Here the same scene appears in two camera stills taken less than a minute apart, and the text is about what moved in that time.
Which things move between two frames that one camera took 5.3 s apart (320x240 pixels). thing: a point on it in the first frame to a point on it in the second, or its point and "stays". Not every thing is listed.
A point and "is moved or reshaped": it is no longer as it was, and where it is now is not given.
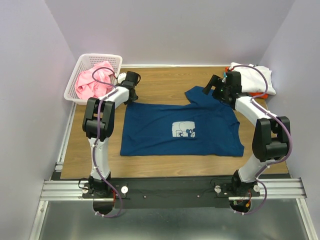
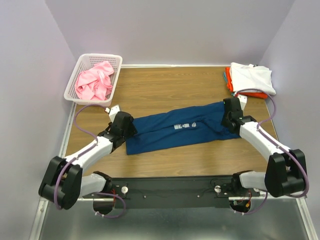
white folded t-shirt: (253, 81) stays
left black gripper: (135, 98) to (132, 129)
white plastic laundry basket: (86, 60) stays
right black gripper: (214, 81) to (223, 121)
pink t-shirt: (86, 87) stays
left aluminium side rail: (61, 156) stays
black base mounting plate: (172, 192) stays
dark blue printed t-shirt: (201, 126) is moved or reshaped
